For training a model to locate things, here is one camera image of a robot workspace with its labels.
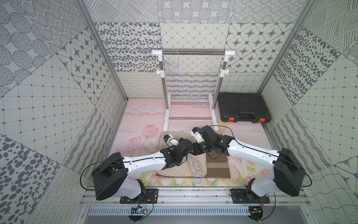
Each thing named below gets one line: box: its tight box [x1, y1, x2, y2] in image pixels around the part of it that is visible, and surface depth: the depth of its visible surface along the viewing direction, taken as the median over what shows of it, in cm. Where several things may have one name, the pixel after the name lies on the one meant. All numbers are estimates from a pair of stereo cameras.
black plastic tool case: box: [217, 91, 272, 124], surface depth 107 cm
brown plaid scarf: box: [205, 151, 231, 179], surface depth 83 cm
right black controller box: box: [247, 205, 264, 222], surface depth 73 cm
